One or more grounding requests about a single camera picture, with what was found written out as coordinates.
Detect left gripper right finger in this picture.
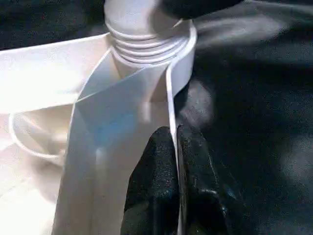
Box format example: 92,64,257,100
176,124,245,235

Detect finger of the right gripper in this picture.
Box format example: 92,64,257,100
157,0,245,20

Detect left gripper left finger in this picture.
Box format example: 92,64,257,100
123,126,181,235

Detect white plastic table leg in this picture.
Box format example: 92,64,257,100
103,0,194,65

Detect white plastic table top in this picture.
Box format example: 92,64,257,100
0,19,198,235

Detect black table mat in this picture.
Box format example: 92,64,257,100
0,0,313,235

